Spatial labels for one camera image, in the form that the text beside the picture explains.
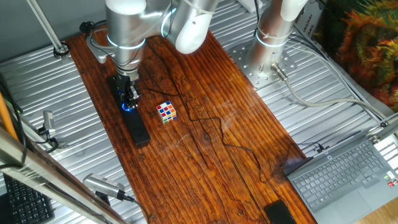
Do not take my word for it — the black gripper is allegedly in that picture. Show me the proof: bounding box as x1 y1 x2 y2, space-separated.
116 75 142 110

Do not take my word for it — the black soundbar speaker with knob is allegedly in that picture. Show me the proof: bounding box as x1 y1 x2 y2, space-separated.
106 74 152 149

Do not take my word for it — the rubik's cube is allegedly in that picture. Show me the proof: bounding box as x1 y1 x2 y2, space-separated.
155 100 178 125

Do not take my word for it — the metal clamp tool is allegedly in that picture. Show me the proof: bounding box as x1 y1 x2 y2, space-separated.
39 110 58 139

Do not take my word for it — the brown wood grain board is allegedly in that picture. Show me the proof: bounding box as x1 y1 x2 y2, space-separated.
65 27 318 224

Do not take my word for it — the aluminium stand pole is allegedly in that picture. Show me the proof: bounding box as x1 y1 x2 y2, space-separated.
366 112 398 144
26 0 71 60

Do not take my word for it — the orange pole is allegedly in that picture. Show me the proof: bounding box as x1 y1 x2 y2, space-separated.
0 91 19 141

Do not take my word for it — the black keyboard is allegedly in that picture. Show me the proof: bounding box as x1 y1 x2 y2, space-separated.
2 174 55 224

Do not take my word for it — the small white box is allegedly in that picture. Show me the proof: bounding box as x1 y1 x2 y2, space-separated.
236 0 265 14

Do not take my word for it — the black smartphone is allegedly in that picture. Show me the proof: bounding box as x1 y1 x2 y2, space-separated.
264 200 297 224

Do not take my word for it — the white lettered box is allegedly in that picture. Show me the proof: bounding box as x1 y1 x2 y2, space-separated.
294 0 326 41

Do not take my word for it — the grey laptop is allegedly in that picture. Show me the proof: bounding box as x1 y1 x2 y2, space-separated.
283 132 398 224

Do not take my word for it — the colourful furry cloth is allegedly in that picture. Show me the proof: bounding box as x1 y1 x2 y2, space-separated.
313 0 398 113

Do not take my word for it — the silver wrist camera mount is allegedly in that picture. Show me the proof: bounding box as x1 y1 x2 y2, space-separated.
86 34 118 65

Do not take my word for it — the silver grilled camera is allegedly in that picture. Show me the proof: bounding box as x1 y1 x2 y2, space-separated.
82 173 127 206

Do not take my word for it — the black camera cable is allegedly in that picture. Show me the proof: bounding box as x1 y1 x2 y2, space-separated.
119 191 152 224
0 79 29 170

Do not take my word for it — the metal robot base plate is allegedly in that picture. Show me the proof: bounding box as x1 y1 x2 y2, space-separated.
226 40 298 91

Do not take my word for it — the aluminium frame beam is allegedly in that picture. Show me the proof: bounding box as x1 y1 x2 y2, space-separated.
0 126 128 224

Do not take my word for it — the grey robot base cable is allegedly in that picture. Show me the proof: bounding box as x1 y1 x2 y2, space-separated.
270 62 389 122

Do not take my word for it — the thin black speaker cable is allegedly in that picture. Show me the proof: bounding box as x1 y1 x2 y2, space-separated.
135 86 326 184

